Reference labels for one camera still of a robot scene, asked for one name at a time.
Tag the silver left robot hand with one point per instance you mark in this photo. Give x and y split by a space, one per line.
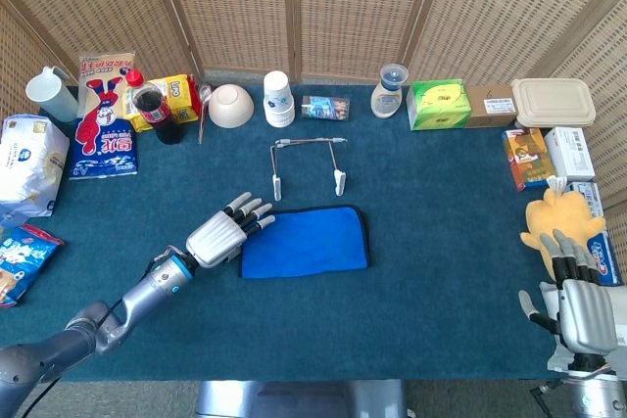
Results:
218 242

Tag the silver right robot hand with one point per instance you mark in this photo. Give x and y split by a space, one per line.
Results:
588 315

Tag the grey and blue cloth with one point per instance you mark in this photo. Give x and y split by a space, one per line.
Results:
308 242

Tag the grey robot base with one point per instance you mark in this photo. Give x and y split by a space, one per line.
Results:
318 401

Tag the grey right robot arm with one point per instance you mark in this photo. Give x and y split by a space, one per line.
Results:
597 393

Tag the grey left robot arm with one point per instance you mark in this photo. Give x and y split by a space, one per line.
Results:
147 291

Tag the white metal rack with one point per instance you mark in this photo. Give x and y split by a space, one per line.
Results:
277 188

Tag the blue white toothpaste box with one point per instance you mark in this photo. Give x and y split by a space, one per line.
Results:
605 254

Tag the yellow plush toy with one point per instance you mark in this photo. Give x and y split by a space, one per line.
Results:
563 212

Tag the cream bowl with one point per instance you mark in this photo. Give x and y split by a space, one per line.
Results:
230 107

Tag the cola bottle red label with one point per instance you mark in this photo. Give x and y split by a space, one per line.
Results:
157 114

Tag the metal spoon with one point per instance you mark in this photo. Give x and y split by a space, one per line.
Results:
205 92

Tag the red white blue food bag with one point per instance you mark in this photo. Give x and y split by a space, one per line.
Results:
103 144

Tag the yellow Lipo biscuit pack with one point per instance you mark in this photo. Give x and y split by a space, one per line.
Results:
178 95

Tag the stack of paper cups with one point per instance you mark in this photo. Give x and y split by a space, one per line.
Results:
279 100

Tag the blue carpet table cover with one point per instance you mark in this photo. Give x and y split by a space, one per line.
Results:
441 266

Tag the white box with barcode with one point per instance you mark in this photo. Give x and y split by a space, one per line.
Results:
570 153

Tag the orange carton box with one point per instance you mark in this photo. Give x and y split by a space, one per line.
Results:
529 158

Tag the clear biscuit tube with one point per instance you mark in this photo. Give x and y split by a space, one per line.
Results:
325 108

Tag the blue snack bag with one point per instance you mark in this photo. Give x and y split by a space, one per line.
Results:
24 261

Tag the large white flour bag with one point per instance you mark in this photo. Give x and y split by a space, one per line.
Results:
29 168

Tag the beige lidded food container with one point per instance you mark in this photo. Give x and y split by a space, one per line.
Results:
553 102

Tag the white plastic jug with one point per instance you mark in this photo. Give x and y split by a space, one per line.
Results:
54 100

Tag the cream bottle blue cap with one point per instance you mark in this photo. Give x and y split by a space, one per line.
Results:
387 100

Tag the brown cardboard box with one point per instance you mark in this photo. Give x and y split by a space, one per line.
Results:
490 112

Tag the green tissue box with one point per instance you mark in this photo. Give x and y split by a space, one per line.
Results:
441 105

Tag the bamboo folding screen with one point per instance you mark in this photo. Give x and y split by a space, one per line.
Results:
343 12

